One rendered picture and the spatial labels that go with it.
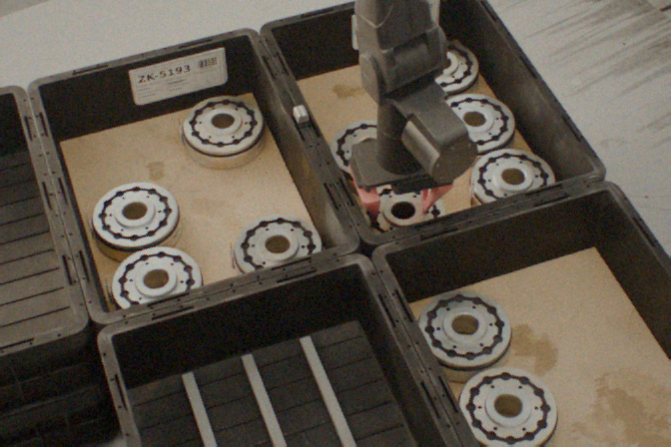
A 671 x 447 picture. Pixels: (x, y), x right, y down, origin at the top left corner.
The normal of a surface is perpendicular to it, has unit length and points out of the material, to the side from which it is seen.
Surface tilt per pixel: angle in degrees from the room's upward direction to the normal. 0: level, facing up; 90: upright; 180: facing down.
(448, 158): 91
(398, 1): 82
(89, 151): 0
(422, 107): 5
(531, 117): 90
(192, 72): 90
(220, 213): 0
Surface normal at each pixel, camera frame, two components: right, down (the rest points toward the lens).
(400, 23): 0.48, 0.53
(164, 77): 0.34, 0.70
